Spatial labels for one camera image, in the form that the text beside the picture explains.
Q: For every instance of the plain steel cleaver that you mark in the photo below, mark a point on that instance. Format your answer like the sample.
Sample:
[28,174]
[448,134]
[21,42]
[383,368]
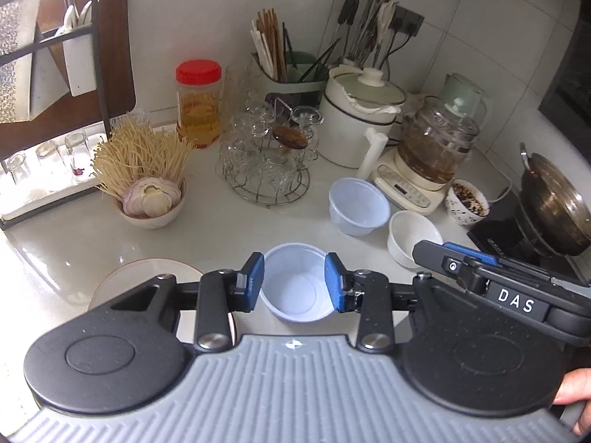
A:
[46,83]

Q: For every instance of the set of clear glass cups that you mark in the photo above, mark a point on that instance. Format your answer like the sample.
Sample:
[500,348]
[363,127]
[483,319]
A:
[258,138]

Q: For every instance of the brown cutting board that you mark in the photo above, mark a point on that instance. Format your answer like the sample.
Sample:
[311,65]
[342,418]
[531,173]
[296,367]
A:
[117,32]

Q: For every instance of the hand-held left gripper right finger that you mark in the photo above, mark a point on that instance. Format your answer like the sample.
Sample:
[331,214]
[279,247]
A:
[333,281]

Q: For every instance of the white cutlery holder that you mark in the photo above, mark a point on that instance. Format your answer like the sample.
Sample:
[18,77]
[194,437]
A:
[81,60]

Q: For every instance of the green and white chopstick holder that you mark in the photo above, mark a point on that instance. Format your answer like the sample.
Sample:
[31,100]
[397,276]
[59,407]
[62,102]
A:
[291,90]

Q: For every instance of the white ceramic bowl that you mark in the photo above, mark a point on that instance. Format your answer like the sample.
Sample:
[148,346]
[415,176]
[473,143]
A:
[411,237]

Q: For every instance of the white kettle heating base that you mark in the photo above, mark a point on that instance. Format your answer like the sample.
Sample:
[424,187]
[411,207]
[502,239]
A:
[406,191]

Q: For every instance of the hammered steel cleaver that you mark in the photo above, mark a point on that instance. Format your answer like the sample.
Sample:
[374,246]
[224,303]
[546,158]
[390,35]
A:
[16,32]

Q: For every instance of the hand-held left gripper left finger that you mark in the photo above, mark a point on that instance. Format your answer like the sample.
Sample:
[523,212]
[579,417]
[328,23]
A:
[254,281]

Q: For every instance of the white scissors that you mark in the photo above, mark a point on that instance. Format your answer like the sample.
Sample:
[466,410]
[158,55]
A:
[385,16]

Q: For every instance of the person's right hand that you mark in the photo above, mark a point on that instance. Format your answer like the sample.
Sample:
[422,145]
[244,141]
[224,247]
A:
[577,387]

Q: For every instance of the glass kettle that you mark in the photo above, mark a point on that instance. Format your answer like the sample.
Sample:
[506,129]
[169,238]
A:
[438,143]

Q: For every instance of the black knife rack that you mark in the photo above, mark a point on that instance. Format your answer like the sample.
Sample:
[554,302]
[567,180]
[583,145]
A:
[105,78]

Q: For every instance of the white rack tray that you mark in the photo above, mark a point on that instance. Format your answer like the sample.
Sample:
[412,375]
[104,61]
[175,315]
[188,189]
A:
[46,196]

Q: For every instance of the steel wok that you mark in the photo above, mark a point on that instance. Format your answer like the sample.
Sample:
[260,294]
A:
[554,203]

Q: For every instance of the black power strip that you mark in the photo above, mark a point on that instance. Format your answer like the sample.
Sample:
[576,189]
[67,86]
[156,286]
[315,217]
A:
[408,21]

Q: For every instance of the patterned bowl with tea leaves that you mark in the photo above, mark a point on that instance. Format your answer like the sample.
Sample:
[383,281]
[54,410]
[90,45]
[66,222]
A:
[466,205]

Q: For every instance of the white bowl with garlic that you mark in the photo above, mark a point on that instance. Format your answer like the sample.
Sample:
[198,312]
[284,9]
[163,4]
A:
[150,219]

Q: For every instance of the white electric pot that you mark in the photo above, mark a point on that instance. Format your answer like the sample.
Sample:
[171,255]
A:
[351,120]

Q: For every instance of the pale blue plastic bowl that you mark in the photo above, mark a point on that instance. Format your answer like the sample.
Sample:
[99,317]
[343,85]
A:
[295,286]
[358,207]

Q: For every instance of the hanging utensil rack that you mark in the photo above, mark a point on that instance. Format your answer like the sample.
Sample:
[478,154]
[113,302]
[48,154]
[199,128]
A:
[364,23]

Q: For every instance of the clear glass tumbler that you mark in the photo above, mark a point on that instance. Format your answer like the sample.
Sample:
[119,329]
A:
[78,154]
[18,168]
[51,159]

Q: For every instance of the plastic jar with red lid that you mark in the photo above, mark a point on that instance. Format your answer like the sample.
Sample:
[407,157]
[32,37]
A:
[199,101]

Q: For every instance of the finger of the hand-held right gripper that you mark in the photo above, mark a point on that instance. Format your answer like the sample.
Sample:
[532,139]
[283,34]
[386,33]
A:
[475,254]
[438,258]

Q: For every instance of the black induction cooktop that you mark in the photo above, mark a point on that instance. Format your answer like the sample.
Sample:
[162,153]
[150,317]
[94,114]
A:
[494,235]

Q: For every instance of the garlic bulb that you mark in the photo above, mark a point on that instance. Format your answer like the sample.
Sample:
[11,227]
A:
[157,198]

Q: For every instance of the bundle of chopsticks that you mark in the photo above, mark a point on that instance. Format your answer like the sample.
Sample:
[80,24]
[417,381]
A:
[268,46]

